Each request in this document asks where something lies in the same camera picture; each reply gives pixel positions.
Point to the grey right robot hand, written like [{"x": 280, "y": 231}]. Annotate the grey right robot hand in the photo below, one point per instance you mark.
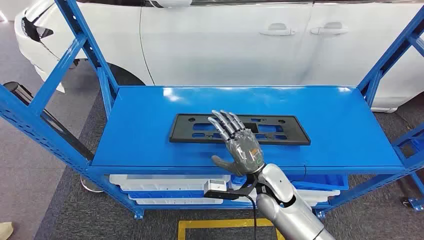
[{"x": 243, "y": 149}]

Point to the black plastic plate bracket part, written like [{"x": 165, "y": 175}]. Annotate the black plastic plate bracket part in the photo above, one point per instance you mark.
[{"x": 281, "y": 134}]

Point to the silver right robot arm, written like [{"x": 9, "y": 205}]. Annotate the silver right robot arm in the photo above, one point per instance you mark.
[{"x": 291, "y": 215}]

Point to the yellow floor tape square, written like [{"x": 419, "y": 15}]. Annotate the yellow floor tape square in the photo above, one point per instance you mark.
[{"x": 215, "y": 223}]

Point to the blue plastic bin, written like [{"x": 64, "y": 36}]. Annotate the blue plastic bin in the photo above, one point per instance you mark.
[{"x": 318, "y": 182}]

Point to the large white plastic bin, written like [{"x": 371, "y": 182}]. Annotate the large white plastic bin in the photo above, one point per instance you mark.
[{"x": 159, "y": 182}]

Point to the white car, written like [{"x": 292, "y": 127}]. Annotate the white car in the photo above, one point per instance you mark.
[{"x": 232, "y": 49}]

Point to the person's shoe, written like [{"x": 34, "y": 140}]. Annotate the person's shoe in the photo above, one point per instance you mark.
[{"x": 6, "y": 230}]

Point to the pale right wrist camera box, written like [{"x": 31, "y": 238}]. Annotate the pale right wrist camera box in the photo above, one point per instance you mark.
[{"x": 217, "y": 187}]

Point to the black post with chrome base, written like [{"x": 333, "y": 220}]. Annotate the black post with chrome base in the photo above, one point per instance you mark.
[{"x": 66, "y": 132}]

